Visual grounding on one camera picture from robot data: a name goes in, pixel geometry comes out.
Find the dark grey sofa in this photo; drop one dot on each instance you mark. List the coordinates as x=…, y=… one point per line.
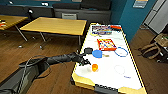
x=86, y=11
x=20, y=10

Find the brown backpack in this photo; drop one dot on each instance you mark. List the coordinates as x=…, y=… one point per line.
x=150, y=51

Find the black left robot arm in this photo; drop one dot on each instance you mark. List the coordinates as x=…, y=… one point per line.
x=33, y=68

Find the small yellow cup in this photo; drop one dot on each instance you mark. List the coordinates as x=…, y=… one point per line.
x=95, y=67

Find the long wooden table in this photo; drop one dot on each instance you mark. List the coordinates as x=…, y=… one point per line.
x=11, y=20
x=55, y=26

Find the small dark printed box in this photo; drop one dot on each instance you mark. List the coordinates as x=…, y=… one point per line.
x=2, y=24

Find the blue table tennis paddle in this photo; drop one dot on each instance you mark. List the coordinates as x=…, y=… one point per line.
x=97, y=53

